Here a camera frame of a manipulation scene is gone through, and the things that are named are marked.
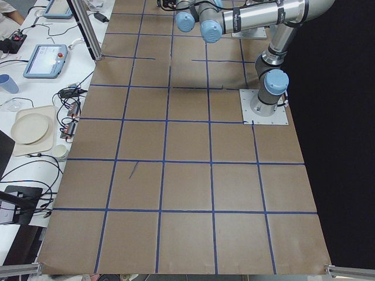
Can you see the aluminium frame post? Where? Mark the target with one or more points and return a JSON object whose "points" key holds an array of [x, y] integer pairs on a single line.
{"points": [[79, 12]]}

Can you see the left aluminium frame corner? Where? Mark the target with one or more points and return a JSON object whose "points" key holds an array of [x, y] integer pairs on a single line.
{"points": [[16, 270]]}

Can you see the beige tray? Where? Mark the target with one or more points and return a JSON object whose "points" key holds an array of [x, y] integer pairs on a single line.
{"points": [[47, 141]]}

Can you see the usb adapter board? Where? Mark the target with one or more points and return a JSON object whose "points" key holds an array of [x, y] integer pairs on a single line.
{"points": [[74, 109], [68, 131]]}

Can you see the upper usb adapter board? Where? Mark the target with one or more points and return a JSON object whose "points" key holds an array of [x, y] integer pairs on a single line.
{"points": [[74, 109]]}

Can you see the black power adapter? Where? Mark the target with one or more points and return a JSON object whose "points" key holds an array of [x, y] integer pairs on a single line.
{"points": [[102, 18]]}

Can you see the blue plastic cup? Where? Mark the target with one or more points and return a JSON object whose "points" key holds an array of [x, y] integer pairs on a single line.
{"points": [[8, 84]]}

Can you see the teach pendant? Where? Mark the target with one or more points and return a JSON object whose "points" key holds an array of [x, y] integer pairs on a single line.
{"points": [[46, 61], [57, 9]]}

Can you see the beige plate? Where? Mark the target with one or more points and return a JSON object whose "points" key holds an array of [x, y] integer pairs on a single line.
{"points": [[29, 128]]}

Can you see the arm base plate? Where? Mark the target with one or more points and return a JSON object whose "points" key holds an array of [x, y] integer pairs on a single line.
{"points": [[254, 34], [254, 112]]}

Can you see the clear plastic bag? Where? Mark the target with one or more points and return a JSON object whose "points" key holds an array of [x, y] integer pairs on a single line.
{"points": [[12, 105]]}

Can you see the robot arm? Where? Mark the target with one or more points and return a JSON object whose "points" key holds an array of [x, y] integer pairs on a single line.
{"points": [[215, 21]]}

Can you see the black stand base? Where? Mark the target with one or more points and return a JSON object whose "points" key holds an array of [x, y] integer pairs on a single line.
{"points": [[18, 204]]}

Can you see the aluminium frame corner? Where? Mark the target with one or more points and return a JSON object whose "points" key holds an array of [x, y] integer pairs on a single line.
{"points": [[368, 274], [16, 270]]}

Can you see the far teach pendant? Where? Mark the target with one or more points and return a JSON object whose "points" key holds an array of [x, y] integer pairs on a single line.
{"points": [[57, 9]]}

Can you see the black red controller box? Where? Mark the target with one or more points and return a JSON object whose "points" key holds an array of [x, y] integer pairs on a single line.
{"points": [[13, 44]]}

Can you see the lower usb adapter board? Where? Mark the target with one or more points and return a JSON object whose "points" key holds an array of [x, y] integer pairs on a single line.
{"points": [[68, 131]]}

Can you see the white paper cup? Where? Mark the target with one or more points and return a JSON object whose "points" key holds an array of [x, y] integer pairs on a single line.
{"points": [[60, 152]]}

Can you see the near teach pendant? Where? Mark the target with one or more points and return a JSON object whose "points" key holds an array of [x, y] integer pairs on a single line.
{"points": [[46, 61]]}

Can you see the right aluminium frame corner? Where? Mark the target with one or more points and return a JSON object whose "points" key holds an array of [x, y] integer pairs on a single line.
{"points": [[368, 274]]}

